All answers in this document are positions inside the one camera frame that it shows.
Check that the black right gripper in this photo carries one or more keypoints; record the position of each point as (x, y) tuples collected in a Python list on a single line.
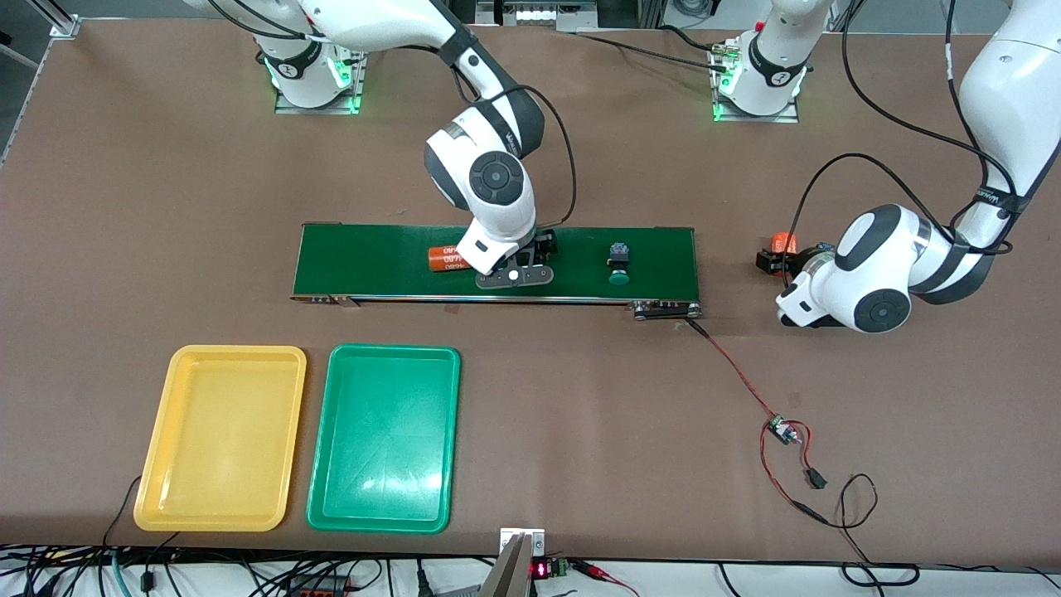
[(543, 245)]

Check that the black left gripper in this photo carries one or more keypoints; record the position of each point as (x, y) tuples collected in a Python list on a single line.
[(784, 263)]

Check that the orange printed cylinder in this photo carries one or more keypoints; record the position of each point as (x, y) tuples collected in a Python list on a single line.
[(783, 242), (448, 259)]

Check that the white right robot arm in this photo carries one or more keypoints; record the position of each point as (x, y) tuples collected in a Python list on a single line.
[(497, 178)]

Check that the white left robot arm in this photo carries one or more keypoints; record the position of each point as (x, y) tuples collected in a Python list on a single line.
[(879, 274)]

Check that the green conveyor belt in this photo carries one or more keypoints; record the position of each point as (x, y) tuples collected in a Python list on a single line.
[(373, 261)]

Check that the small speed controller board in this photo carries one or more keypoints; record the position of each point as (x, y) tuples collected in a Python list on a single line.
[(779, 429)]

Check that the white device with lights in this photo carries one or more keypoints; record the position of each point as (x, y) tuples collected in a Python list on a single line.
[(539, 15)]

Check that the green plastic tray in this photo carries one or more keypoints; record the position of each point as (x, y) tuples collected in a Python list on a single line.
[(381, 439)]

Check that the red digit display module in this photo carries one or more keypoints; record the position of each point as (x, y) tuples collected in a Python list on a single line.
[(540, 570)]

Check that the red clip lead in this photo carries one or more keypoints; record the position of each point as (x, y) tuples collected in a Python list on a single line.
[(593, 569)]

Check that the yellow plastic tray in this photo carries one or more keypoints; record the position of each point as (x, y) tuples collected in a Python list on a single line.
[(220, 439)]

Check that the orange power strip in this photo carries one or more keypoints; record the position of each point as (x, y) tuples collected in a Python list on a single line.
[(319, 589)]

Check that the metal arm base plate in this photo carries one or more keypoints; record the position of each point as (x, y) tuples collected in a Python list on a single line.
[(758, 118), (319, 109)]

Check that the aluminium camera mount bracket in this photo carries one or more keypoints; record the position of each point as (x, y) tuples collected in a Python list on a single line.
[(518, 572)]

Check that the aluminium frame profile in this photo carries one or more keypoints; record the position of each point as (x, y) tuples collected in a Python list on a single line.
[(65, 21)]

